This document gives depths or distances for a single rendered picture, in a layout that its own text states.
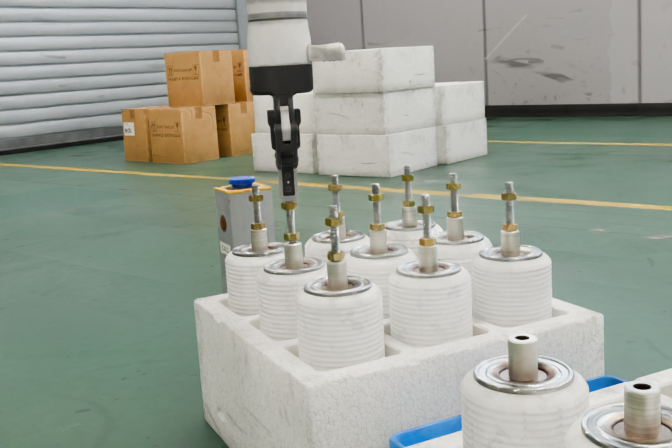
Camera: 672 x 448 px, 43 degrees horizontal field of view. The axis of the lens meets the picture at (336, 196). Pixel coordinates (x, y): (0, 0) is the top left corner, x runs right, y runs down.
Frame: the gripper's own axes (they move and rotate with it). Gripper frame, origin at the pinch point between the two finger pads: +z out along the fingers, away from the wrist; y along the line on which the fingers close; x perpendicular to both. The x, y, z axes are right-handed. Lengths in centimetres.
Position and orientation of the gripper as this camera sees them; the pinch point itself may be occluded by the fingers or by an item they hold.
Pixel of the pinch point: (288, 183)
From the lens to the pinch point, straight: 101.7
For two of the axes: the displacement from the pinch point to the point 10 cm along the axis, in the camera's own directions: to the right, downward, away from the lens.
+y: 1.0, 1.5, -9.8
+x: 9.9, -0.7, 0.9
